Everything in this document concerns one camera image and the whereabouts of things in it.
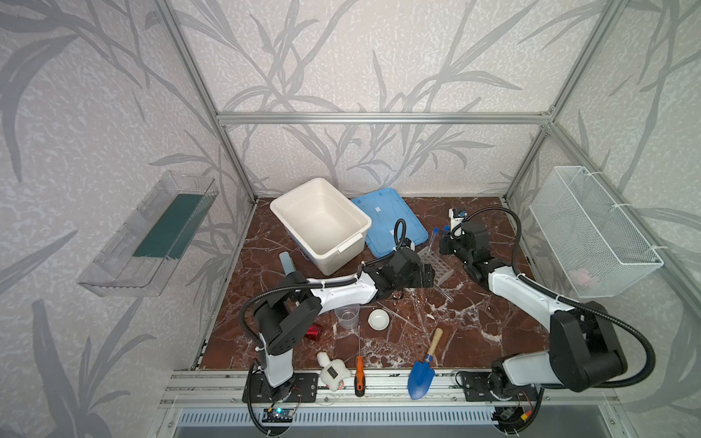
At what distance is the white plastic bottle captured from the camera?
74cm

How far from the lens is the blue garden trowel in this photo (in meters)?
0.75

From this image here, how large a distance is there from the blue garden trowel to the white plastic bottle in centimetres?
18

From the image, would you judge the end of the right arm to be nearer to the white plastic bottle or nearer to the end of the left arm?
the end of the left arm

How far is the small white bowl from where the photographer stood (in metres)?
0.84

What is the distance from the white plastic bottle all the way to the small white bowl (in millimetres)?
139

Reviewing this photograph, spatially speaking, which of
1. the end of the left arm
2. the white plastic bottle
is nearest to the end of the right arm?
the end of the left arm

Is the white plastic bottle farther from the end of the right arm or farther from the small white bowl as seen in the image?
the end of the right arm

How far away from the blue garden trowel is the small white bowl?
5.2 inches
